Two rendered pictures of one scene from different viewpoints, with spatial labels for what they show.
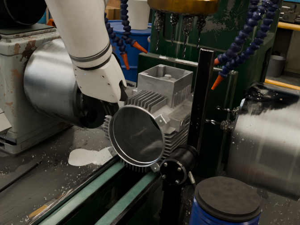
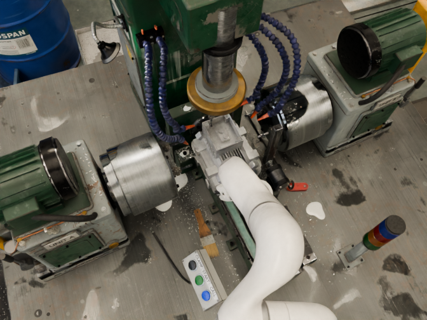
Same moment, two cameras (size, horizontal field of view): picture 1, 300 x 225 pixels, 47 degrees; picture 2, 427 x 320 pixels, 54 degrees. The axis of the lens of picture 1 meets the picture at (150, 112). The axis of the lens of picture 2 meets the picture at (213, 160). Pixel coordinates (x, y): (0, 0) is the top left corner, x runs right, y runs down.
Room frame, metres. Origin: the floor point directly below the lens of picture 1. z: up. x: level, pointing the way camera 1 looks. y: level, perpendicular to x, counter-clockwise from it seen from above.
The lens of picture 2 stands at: (0.46, 0.54, 2.37)
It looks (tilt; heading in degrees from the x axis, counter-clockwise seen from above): 64 degrees down; 307
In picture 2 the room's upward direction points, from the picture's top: 3 degrees clockwise
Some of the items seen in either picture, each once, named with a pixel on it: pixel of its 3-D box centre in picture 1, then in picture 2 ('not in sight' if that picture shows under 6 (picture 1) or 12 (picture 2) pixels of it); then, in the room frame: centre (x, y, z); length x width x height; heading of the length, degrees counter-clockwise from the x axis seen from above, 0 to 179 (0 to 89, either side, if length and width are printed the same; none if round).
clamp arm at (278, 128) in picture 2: (198, 106); (272, 146); (0.70, -0.11, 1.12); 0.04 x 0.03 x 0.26; 154
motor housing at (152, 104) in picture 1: (154, 123); (225, 157); (0.82, -0.01, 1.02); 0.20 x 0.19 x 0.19; 153
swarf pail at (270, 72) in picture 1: (273, 66); not in sight; (5.09, -1.79, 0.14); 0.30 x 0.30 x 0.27
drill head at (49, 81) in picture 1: (63, 79); (126, 180); (1.03, 0.28, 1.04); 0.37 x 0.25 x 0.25; 64
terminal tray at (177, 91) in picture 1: (165, 85); (222, 136); (0.86, -0.03, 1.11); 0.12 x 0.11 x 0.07; 153
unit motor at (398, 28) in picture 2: not in sight; (380, 70); (0.57, -0.60, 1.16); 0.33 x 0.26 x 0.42; 64
